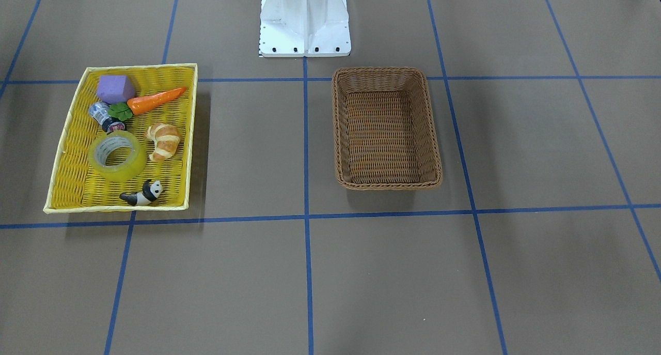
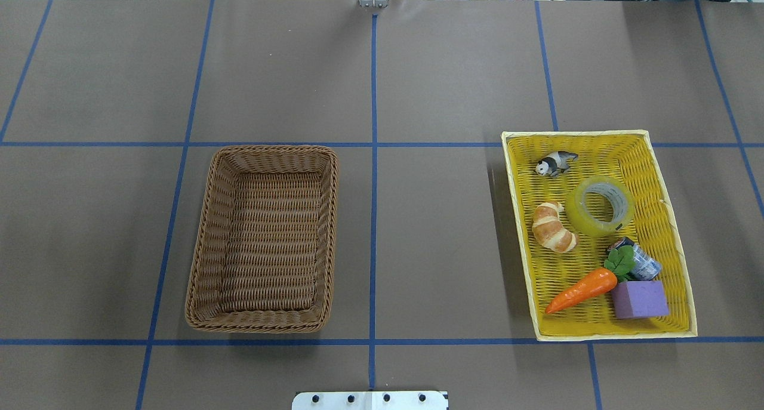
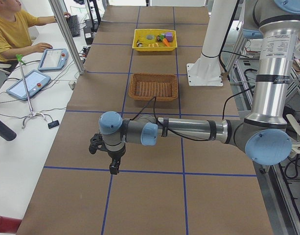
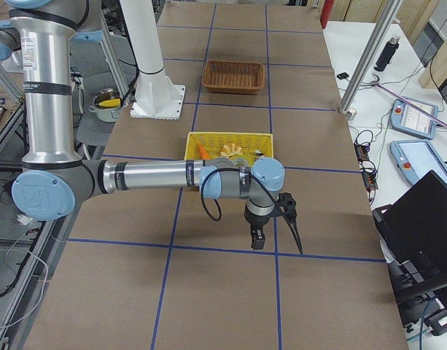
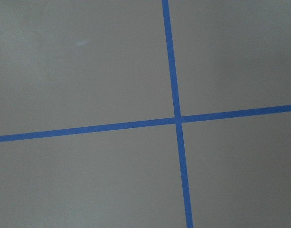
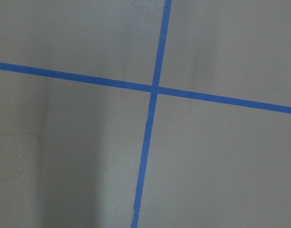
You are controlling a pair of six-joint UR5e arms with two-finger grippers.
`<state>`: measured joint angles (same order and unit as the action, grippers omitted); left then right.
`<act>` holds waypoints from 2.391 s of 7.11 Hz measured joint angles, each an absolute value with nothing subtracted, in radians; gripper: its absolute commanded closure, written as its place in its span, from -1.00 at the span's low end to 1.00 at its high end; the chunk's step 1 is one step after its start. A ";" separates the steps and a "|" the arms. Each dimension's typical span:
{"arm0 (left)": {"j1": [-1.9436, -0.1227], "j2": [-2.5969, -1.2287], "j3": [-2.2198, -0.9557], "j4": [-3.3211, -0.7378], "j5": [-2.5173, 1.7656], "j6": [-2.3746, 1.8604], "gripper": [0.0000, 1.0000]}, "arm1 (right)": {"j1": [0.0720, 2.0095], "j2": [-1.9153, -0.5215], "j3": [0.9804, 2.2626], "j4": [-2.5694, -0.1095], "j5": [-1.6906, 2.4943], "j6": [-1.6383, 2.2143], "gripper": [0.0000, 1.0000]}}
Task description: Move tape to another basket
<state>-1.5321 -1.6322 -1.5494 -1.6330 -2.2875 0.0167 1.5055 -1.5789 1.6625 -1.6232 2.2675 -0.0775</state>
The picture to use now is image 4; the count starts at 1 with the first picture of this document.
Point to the near teach pendant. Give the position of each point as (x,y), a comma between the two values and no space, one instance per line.
(415,158)

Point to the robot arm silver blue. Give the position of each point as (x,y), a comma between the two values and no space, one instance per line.
(55,179)

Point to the yellow woven basket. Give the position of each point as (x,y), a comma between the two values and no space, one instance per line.
(213,142)

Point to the green enamel pot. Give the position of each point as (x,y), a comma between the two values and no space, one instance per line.
(106,105)

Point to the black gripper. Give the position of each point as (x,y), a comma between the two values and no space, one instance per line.
(255,224)

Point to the black laptop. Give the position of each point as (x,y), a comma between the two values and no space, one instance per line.
(414,229)

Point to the far teach pendant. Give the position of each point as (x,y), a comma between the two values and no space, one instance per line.
(407,119)

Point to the small black square device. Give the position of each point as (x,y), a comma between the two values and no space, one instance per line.
(342,75)

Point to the brown wicker basket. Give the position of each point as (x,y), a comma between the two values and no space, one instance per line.
(233,77)

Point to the toy panda figure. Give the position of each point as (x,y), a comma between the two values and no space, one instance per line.
(259,154)

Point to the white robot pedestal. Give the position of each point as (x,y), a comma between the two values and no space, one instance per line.
(156,96)

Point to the aluminium frame post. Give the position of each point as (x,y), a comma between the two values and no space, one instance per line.
(368,54)

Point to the orange toy carrot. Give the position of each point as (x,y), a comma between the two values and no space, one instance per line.
(203,153)

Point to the toy croissant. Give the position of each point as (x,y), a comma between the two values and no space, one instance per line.
(230,149)

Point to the teach pendant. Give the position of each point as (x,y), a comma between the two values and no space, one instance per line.
(407,119)
(415,158)

